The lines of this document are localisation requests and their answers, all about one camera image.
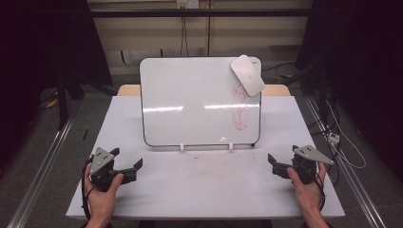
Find black curtain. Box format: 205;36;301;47
0;0;113;179
294;0;403;174

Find black metal stand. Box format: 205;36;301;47
54;70;84;131

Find black hanging wall cable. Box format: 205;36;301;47
180;8;189;58

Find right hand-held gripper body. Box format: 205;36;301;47
290;144;336;185

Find white floor cable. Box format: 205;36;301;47
325;100;368;170

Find black floor cable bundle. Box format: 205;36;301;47
308;91;341;188

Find white whiteboard with black rim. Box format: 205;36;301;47
139;56;263;148

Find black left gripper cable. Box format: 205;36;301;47
81;155;97;221

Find thin black floor cable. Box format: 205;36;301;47
261;62;298;73

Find white oval whiteboard eraser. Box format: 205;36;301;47
230;54;266;98

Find white power strip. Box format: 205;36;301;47
327;131;341;145

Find person's left hand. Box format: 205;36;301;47
84;172;125;222

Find wooden table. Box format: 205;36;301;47
116;84;292;97

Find aluminium floor rail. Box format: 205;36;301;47
304;95;388;228
7;115;76;228

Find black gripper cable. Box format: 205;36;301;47
81;155;97;221
312;172;327;213

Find black horizontal beam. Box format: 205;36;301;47
89;8;314;19

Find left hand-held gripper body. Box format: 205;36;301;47
88;146;121;193

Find person's right hand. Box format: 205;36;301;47
286;161;328;219

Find white wall socket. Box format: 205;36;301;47
176;0;201;10

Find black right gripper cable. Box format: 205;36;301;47
312;172;327;213

